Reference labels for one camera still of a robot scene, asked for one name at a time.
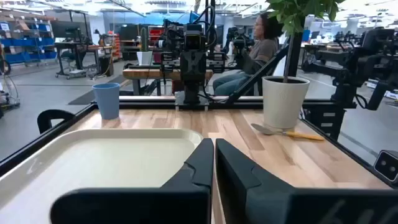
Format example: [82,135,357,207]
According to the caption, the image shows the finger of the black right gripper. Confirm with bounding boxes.
[180,58,194,82]
[193,58,207,82]

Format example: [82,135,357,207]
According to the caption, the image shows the small black table camera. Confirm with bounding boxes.
[373,149,398,184]

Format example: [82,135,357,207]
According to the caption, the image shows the cactus in white pot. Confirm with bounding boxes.
[136,27,154,66]

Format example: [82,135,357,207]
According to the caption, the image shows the black background workstation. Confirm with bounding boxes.
[54,26,114,80]

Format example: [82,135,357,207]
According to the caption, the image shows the blue storage shelf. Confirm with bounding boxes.
[0,20,57,67]

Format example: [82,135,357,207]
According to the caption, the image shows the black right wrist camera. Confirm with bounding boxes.
[183,24,205,52]

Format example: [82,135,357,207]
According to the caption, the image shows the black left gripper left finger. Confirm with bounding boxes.
[49,138,215,224]

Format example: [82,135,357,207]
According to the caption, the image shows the green leafy plant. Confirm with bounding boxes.
[266,0,346,84]

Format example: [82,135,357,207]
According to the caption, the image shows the red storage bins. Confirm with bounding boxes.
[148,25,165,43]

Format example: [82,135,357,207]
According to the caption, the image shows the person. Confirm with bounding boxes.
[213,12,284,96]

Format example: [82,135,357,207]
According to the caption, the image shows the black floor mat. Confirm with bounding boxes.
[67,74,134,106]

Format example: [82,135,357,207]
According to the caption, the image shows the spoon with orange handle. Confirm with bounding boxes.
[251,123,325,142]

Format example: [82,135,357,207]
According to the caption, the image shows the black frame clamp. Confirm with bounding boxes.
[37,109,76,134]

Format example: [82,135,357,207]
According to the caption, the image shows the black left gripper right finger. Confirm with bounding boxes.
[215,138,398,224]

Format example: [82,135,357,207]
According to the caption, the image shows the wooden bench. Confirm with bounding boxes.
[122,68,214,96]

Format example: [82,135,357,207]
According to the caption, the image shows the blue plastic cup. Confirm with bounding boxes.
[92,82,121,121]

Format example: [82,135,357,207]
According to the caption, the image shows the white plant pot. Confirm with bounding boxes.
[262,75,311,130]

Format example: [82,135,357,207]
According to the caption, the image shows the beige plastic tray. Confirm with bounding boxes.
[0,128,205,224]

